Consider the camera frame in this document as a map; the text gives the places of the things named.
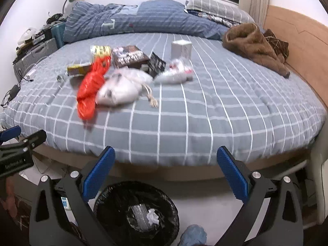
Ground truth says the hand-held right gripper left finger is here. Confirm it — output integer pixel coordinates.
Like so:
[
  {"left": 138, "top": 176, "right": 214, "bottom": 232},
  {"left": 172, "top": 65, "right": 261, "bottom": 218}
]
[{"left": 29, "top": 146, "right": 116, "bottom": 246}]

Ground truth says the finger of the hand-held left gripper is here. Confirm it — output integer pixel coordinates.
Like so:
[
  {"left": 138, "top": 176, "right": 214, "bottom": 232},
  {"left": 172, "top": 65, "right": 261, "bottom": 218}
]
[
  {"left": 0, "top": 125, "right": 22, "bottom": 144},
  {"left": 14, "top": 130, "right": 47, "bottom": 152}
]

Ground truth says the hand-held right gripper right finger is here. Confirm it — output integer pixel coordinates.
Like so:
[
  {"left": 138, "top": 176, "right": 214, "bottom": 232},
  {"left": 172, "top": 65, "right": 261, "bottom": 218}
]
[{"left": 215, "top": 146, "right": 304, "bottom": 246}]

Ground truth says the trash bin with black liner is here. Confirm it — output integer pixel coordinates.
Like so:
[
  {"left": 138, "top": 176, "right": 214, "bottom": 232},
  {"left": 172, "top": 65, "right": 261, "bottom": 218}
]
[{"left": 93, "top": 181, "right": 180, "bottom": 246}]

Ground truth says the orange plastic bag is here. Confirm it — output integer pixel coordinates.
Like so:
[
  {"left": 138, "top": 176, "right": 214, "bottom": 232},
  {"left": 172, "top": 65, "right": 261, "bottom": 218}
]
[{"left": 76, "top": 57, "right": 112, "bottom": 121}]

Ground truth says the yellow and black box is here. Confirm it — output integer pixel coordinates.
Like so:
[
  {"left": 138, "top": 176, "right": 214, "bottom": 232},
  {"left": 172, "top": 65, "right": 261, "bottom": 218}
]
[{"left": 67, "top": 63, "right": 93, "bottom": 77}]

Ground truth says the white drawstring pouch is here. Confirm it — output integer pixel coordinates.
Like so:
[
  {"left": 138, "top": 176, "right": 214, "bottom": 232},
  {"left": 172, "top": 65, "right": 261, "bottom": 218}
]
[{"left": 95, "top": 78, "right": 159, "bottom": 108}]

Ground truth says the clear plastic bag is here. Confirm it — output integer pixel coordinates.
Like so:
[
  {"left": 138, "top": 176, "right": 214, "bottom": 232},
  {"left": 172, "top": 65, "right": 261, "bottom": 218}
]
[{"left": 106, "top": 68, "right": 154, "bottom": 85}]

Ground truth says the yellow yogurt tub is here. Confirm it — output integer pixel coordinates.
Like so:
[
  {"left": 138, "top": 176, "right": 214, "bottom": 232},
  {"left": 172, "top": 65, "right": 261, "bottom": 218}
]
[{"left": 90, "top": 45, "right": 112, "bottom": 64}]

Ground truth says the clear wrapper with red print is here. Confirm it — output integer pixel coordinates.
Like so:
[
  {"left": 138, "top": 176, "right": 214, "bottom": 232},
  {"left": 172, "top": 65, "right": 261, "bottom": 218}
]
[{"left": 153, "top": 58, "right": 194, "bottom": 84}]

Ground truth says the person's left hand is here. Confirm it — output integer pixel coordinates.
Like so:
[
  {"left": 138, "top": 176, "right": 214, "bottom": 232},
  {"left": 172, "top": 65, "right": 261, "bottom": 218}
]
[{"left": 5, "top": 179, "right": 17, "bottom": 212}]

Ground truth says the white power strip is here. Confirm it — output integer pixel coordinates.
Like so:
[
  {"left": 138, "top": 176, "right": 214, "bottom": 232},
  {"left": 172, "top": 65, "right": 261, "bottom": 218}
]
[{"left": 61, "top": 196, "right": 73, "bottom": 211}]

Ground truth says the crumpled white tissue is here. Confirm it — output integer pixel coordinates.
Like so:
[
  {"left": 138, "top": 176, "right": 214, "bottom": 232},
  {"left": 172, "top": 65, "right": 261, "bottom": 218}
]
[{"left": 147, "top": 208, "right": 161, "bottom": 224}]

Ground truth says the bed with grey plaid sheet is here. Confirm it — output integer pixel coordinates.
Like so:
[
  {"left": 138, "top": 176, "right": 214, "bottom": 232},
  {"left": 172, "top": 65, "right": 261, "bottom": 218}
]
[{"left": 0, "top": 32, "right": 328, "bottom": 181}]

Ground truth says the blue slipper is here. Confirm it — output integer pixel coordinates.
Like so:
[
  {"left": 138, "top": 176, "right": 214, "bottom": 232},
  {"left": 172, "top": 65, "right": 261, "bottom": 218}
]
[{"left": 179, "top": 224, "right": 207, "bottom": 246}]

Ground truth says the grey suitcase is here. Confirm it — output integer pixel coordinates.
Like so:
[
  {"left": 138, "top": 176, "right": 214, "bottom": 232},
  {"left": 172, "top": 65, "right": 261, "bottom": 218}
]
[{"left": 13, "top": 38, "right": 58, "bottom": 79}]

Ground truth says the clutter of small devices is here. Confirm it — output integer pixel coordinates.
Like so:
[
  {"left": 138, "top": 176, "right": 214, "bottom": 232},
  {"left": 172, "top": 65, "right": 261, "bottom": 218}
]
[{"left": 16, "top": 14, "right": 67, "bottom": 55}]

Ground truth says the teal suitcase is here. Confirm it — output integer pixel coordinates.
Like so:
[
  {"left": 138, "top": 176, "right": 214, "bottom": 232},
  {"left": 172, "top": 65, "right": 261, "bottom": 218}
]
[{"left": 50, "top": 22, "right": 68, "bottom": 50}]

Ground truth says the dark brown printed box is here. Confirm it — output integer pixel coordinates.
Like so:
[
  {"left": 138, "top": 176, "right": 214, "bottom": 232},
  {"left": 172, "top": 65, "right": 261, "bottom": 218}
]
[{"left": 111, "top": 45, "right": 149, "bottom": 70}]

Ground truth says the black packet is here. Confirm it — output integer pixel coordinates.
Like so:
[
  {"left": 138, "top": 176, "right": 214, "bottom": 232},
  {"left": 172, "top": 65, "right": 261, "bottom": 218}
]
[{"left": 148, "top": 52, "right": 166, "bottom": 78}]

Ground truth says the brown fleece garment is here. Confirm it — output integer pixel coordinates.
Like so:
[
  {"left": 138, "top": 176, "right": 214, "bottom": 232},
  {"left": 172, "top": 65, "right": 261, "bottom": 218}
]
[{"left": 222, "top": 23, "right": 291, "bottom": 79}]

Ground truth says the white box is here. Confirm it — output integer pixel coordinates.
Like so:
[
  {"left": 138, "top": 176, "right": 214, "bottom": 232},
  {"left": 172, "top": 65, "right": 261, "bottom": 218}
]
[{"left": 171, "top": 40, "right": 192, "bottom": 60}]

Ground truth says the dark patterned cloth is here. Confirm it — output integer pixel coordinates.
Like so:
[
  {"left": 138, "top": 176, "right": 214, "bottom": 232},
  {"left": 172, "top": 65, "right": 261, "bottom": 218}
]
[{"left": 264, "top": 28, "right": 290, "bottom": 58}]

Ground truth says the wooden headboard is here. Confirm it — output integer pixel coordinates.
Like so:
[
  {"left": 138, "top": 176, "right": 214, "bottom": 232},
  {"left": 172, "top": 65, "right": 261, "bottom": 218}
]
[{"left": 263, "top": 5, "right": 328, "bottom": 103}]

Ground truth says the blue striped duvet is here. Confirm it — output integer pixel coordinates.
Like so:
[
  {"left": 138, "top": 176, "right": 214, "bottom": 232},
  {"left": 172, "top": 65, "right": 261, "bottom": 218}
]
[{"left": 63, "top": 0, "right": 231, "bottom": 43}]

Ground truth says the grey plaid pillow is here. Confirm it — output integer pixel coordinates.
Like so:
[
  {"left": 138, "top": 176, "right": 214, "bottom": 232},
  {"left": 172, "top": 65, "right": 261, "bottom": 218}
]
[{"left": 184, "top": 0, "right": 256, "bottom": 28}]

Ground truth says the beige curtain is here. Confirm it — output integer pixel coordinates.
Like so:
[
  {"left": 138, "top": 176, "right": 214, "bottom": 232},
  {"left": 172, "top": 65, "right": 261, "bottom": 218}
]
[{"left": 238, "top": 0, "right": 268, "bottom": 28}]

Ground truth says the black charger with cable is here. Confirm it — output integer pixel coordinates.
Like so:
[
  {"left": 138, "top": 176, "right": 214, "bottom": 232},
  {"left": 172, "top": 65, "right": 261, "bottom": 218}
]
[{"left": 1, "top": 83, "right": 21, "bottom": 107}]

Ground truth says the white adapter with cable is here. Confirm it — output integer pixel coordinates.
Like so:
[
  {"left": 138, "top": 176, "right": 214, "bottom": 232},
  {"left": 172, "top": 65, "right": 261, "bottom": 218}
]
[{"left": 24, "top": 66, "right": 39, "bottom": 82}]

